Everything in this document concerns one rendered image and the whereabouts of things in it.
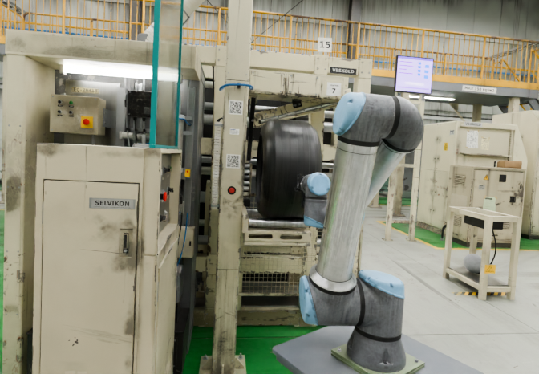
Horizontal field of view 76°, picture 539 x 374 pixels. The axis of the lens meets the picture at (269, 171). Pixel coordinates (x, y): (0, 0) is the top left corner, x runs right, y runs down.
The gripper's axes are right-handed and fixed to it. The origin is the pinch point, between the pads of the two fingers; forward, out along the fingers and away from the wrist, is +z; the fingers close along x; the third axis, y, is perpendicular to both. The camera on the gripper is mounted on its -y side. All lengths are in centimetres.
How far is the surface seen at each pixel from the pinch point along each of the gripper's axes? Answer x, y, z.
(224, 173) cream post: 38.1, 7.7, 20.0
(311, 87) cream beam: -14, 65, 39
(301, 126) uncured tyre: -1.5, 34.2, 9.8
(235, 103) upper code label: 34, 45, 15
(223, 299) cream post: 35, -62, 29
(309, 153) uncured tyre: -3.9, 18.5, -0.2
